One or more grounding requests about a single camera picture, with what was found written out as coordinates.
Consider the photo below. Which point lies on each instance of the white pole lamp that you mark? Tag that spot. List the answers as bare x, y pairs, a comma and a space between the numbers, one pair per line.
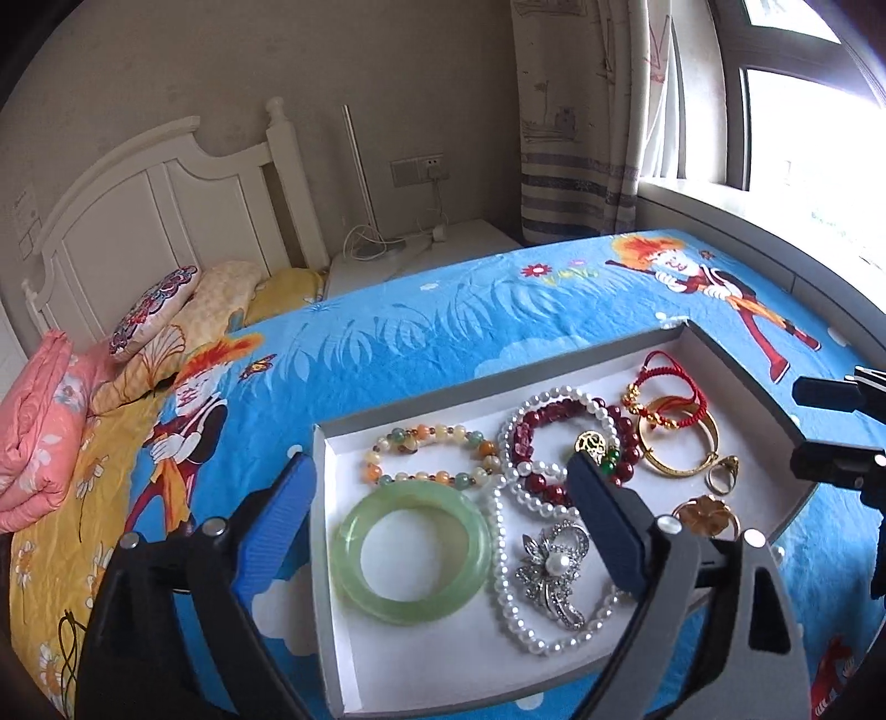
377, 248

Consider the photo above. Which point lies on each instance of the printed beige curtain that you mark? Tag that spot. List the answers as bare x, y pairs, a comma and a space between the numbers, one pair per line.
574, 138

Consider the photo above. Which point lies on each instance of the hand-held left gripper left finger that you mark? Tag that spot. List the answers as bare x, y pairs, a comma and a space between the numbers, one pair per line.
273, 533

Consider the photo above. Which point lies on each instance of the yellow floral quilt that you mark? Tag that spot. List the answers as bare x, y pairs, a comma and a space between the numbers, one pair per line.
104, 471

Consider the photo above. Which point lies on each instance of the blue cartoon printed bed sheet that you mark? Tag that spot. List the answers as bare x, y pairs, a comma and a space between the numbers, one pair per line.
450, 311

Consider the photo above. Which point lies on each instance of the white jewelry tray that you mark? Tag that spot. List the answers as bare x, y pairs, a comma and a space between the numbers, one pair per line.
415, 651

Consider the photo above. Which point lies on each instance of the beige floral pillow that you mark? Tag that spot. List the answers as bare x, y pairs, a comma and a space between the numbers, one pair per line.
214, 291

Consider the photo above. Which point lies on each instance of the gold pendant with green beads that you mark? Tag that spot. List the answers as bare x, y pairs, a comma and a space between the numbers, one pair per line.
592, 443

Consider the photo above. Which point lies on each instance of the wall socket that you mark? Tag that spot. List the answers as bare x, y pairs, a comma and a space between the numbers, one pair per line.
415, 169

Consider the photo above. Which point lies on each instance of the white nightstand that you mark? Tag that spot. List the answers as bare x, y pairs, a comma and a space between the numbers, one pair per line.
471, 242

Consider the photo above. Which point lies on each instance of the silver rhinestone pearl brooch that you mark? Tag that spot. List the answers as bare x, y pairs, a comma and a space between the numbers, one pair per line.
554, 564

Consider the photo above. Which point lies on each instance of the pink folded quilt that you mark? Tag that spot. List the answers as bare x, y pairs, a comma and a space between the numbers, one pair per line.
41, 429

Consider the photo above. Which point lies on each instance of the yellow pillow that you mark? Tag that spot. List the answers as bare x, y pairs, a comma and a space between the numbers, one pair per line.
291, 291

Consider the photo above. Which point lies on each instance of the white bed headboard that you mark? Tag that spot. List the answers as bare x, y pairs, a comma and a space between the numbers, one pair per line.
138, 208

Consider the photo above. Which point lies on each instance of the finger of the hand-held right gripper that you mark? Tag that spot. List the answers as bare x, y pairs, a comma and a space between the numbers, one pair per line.
830, 460
830, 393

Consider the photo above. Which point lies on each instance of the window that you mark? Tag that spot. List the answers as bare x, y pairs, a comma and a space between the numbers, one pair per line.
796, 124

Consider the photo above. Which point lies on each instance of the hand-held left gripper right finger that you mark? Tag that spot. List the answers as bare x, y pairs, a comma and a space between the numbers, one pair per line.
609, 526

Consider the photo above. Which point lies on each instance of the green jade bangle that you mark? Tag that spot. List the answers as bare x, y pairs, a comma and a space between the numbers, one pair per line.
348, 554

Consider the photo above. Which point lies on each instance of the embroidered flower pillow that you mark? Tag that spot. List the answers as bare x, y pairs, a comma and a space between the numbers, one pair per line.
152, 311

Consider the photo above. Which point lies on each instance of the gold bangle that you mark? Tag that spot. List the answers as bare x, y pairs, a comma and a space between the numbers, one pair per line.
664, 465

